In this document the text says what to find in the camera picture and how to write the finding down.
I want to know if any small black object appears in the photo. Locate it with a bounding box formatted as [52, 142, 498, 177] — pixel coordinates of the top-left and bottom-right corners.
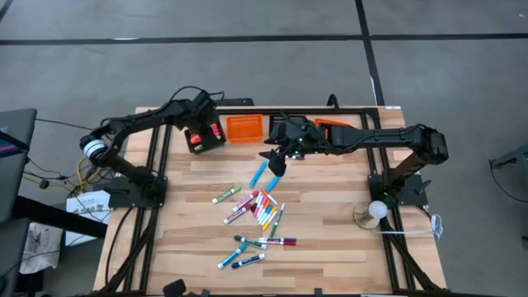
[163, 279, 186, 297]

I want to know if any brass lamp with white bulb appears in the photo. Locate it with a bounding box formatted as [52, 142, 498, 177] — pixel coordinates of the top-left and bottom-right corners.
[353, 200, 389, 230]

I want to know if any thin yellow marker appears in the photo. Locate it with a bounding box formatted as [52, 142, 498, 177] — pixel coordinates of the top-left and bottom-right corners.
[262, 209, 279, 232]

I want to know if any Expo marker dark blue cap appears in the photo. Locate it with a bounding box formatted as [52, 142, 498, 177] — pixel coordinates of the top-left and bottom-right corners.
[230, 252, 266, 270]

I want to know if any grey chair base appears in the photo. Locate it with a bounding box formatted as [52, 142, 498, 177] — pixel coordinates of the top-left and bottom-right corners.
[488, 143, 528, 170]

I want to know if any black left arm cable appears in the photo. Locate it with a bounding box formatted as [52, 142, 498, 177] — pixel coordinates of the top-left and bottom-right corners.
[169, 85, 226, 104]

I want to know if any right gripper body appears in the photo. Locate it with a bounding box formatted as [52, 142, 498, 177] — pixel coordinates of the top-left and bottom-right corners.
[266, 118, 331, 159]

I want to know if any white lamp cable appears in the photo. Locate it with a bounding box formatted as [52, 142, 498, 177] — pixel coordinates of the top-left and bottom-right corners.
[373, 213, 445, 241]

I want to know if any white bag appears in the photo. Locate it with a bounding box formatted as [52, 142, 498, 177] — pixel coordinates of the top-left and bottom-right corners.
[19, 221, 64, 276]

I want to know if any Expo marker magenta cap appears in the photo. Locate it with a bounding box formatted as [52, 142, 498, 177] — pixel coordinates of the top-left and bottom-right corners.
[231, 190, 260, 214]

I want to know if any white printed paper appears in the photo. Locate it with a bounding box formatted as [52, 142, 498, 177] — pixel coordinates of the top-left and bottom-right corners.
[64, 189, 112, 248]

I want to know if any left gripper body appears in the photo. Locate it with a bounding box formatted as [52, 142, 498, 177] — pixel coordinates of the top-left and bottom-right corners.
[183, 90, 222, 130]

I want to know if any orange plastic basket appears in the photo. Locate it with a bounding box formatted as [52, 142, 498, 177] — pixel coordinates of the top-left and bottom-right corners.
[225, 113, 265, 144]
[313, 118, 351, 139]

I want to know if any black desk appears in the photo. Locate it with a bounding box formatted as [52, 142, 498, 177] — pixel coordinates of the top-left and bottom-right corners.
[0, 107, 109, 297]

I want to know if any Expo marker light green cap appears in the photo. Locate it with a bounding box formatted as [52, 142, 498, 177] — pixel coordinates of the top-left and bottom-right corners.
[211, 185, 243, 205]

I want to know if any yellow floor cable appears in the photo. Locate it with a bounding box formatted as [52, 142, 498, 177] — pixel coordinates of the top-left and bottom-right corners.
[73, 158, 102, 193]

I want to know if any black rectangular box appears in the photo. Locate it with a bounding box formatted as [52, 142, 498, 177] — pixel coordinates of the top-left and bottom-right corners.
[214, 97, 255, 107]

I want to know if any thin pink marker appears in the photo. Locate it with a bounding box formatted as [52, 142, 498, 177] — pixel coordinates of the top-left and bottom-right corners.
[252, 196, 268, 219]

